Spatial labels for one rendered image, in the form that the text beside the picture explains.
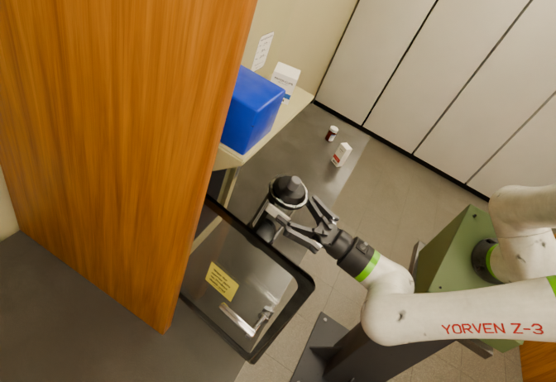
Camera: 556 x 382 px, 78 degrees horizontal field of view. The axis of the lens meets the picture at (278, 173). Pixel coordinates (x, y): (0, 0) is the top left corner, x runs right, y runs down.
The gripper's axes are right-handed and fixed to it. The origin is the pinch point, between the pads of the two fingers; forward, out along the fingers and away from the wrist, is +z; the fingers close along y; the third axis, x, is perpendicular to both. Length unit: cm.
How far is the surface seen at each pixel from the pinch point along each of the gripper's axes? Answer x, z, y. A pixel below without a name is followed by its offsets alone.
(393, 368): 72, -77, -27
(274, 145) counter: 33, 24, -54
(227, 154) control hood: -28.8, 8.9, 25.7
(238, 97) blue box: -38.1, 11.0, 24.0
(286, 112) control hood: -28.4, 8.5, 6.3
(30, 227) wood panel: 25, 47, 39
